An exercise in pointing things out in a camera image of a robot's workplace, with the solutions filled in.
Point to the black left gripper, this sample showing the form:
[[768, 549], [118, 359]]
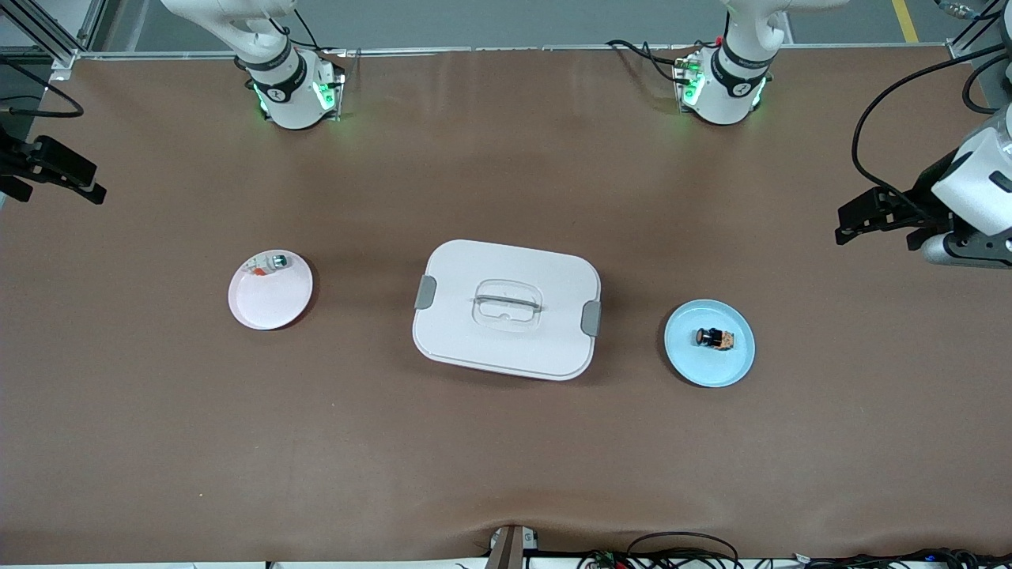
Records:
[[923, 192]]

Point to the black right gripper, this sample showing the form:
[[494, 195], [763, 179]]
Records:
[[17, 161]]

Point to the orange push-button switch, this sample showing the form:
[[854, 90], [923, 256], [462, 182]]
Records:
[[719, 340]]

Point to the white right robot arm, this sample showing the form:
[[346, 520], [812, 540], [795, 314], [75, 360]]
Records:
[[288, 95]]

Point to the light blue round plate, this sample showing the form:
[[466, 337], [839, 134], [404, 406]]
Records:
[[708, 367]]

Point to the pink round plate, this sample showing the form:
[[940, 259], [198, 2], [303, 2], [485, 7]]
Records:
[[269, 304]]

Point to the grey box latch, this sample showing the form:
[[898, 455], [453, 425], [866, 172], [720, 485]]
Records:
[[425, 292], [590, 318]]

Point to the white lidded storage box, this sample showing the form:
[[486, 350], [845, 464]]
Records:
[[506, 348]]

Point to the aluminium frame corner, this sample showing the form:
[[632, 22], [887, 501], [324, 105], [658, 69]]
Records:
[[961, 49], [43, 28]]

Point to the green push-button switch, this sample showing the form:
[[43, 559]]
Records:
[[273, 261]]

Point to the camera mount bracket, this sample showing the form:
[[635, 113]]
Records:
[[506, 549]]

